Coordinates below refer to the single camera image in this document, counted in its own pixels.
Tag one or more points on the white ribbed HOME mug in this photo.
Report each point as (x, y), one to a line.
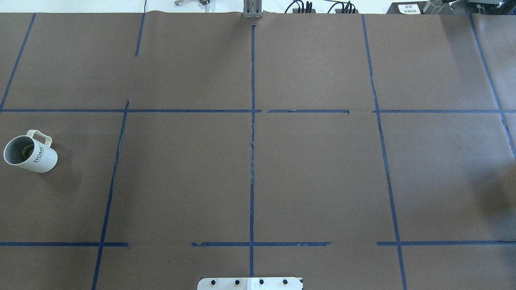
(32, 152)

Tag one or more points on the black power strip left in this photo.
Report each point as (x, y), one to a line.
(300, 7)

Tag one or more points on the black power strip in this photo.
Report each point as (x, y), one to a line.
(342, 7)
(300, 7)

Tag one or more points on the black power strip right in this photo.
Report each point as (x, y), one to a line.
(342, 7)

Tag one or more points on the black box with label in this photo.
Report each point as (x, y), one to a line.
(407, 8)

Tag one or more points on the aluminium frame post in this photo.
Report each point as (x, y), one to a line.
(252, 9)

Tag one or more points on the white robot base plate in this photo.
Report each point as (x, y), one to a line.
(251, 283)

